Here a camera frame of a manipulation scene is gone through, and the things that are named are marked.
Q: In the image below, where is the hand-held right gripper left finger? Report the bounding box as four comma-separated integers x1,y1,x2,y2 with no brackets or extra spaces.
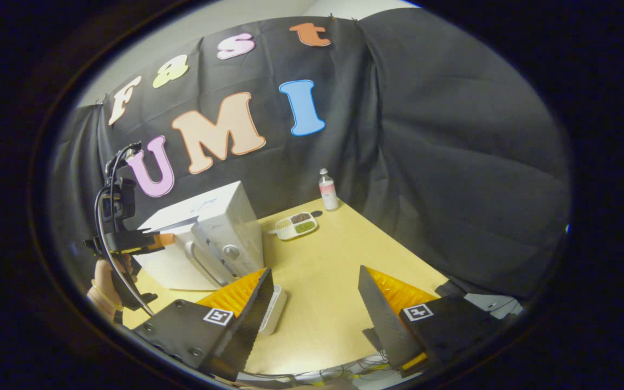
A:
132,267,275,382

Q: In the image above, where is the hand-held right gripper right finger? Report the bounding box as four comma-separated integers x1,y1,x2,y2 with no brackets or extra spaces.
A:
357,265,508,378

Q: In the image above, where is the white microwave oven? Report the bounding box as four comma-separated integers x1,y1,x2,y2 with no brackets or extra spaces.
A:
136,181,265,291

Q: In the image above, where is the white rectangular plate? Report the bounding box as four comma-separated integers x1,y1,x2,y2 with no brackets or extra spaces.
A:
258,284,288,336

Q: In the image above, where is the white divided tray of beans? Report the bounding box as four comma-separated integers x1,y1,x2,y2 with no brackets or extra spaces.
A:
269,212,319,241

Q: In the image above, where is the clear bottle pink label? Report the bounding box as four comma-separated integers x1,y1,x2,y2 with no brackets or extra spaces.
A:
318,168,340,212

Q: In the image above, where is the black backdrop cloth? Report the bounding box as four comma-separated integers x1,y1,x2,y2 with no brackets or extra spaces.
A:
47,8,571,304

